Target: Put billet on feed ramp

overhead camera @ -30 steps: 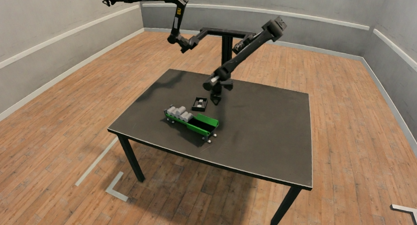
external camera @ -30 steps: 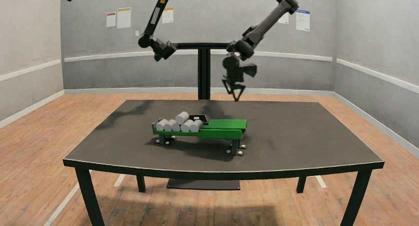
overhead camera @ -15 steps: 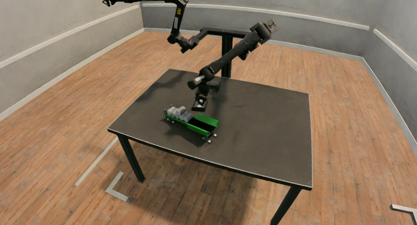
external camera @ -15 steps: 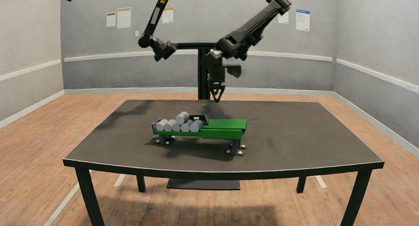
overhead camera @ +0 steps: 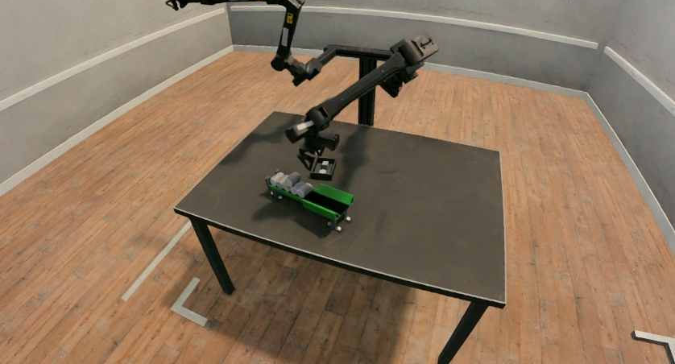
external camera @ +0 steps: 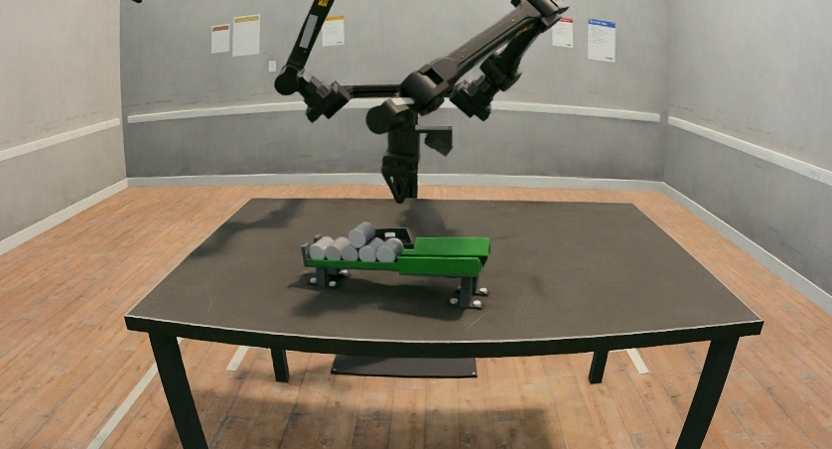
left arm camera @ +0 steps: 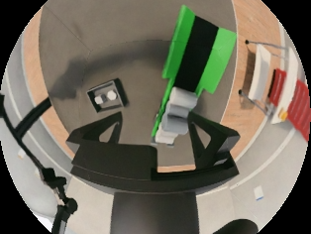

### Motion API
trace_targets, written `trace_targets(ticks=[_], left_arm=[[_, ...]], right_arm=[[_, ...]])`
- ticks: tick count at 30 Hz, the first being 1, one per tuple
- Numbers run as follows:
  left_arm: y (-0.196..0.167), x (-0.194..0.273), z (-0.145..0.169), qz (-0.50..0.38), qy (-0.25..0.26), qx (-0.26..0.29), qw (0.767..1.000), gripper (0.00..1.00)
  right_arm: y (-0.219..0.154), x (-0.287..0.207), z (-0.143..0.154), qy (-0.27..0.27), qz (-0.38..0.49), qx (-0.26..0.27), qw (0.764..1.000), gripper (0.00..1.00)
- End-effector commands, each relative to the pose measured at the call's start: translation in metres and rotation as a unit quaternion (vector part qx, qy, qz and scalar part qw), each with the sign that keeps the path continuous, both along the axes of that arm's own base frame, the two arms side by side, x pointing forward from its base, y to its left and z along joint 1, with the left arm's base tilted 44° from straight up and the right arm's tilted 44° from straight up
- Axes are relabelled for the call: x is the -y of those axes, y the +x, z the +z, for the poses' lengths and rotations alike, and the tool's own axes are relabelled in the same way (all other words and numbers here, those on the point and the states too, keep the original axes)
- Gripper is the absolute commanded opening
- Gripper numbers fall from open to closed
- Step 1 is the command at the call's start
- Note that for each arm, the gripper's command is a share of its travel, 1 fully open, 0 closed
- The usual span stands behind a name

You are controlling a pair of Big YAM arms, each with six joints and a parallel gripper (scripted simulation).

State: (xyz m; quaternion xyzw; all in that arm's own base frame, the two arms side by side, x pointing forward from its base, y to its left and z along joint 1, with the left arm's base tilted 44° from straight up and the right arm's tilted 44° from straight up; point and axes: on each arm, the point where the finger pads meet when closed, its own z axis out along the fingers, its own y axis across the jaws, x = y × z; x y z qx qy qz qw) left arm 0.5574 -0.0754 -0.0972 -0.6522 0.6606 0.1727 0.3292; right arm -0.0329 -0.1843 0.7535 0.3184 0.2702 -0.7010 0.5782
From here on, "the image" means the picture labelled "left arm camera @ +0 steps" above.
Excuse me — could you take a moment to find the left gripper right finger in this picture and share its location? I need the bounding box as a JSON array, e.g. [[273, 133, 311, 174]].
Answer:
[[187, 112, 241, 169]]

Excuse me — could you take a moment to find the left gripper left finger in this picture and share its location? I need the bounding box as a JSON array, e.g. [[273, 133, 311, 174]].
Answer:
[[70, 112, 123, 144]]

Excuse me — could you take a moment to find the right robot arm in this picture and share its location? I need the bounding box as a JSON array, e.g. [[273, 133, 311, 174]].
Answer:
[[45, 181, 77, 234]]

